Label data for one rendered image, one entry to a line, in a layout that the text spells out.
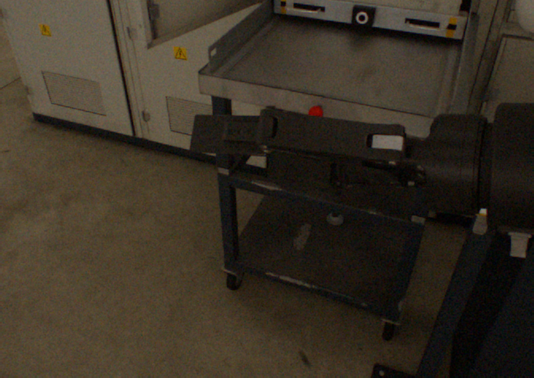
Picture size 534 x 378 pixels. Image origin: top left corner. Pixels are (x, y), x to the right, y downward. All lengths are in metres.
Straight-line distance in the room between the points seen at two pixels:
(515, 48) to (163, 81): 1.36
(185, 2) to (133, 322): 1.03
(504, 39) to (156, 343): 1.45
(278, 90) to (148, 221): 1.08
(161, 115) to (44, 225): 0.69
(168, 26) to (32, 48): 1.25
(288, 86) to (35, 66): 1.72
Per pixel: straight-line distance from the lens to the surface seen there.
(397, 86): 1.19
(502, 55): 1.74
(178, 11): 1.47
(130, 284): 1.85
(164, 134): 2.34
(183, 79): 2.12
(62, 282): 1.93
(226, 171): 1.38
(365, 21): 1.43
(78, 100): 2.57
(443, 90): 1.19
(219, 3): 1.59
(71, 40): 2.40
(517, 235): 0.38
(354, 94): 1.13
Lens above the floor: 1.38
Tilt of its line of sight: 38 degrees down
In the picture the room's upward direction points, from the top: straight up
